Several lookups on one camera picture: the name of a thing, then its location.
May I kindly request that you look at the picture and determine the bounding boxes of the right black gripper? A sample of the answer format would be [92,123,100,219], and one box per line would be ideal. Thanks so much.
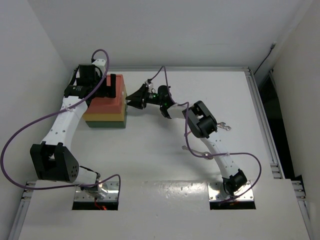
[126,84,164,110]

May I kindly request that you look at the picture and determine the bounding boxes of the green bottom drawer box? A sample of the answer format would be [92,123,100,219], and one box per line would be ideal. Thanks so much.
[85,105,127,129]

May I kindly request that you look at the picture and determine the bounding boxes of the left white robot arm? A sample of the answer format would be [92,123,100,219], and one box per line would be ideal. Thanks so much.
[30,59,107,198]

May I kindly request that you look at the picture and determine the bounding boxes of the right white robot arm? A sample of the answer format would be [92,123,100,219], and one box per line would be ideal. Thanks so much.
[126,83,247,196]

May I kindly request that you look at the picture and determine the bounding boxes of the silver metal spoon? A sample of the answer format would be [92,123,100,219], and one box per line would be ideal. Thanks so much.
[181,145,213,160]

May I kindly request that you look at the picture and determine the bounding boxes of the silver metal fork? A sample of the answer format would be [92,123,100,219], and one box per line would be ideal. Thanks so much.
[217,122,232,131]

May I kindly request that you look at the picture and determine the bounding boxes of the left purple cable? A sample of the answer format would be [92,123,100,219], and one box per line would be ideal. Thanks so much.
[0,48,122,191]

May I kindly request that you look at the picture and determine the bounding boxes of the purple cable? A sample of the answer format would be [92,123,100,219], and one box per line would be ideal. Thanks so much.
[145,65,262,201]
[0,48,122,191]

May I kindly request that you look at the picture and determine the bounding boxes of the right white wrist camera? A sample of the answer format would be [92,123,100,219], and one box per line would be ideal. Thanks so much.
[144,79,153,89]

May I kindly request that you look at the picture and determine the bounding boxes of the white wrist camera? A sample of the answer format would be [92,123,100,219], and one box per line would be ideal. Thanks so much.
[144,79,153,89]
[92,58,106,74]

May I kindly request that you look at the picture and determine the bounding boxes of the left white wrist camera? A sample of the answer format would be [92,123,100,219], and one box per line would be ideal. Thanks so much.
[92,58,106,74]

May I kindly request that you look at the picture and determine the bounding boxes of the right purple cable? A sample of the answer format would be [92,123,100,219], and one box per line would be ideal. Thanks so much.
[145,65,262,201]

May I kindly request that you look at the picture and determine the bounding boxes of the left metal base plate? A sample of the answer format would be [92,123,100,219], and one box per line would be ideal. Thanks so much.
[74,181,120,203]

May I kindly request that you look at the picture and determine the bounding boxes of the metal base plate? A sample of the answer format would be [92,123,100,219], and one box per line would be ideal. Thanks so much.
[207,181,254,203]
[74,181,120,203]

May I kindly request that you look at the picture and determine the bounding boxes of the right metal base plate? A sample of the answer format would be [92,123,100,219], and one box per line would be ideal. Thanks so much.
[207,181,254,203]

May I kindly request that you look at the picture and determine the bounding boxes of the black wall cable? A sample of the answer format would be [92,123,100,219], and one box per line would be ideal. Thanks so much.
[253,41,277,76]

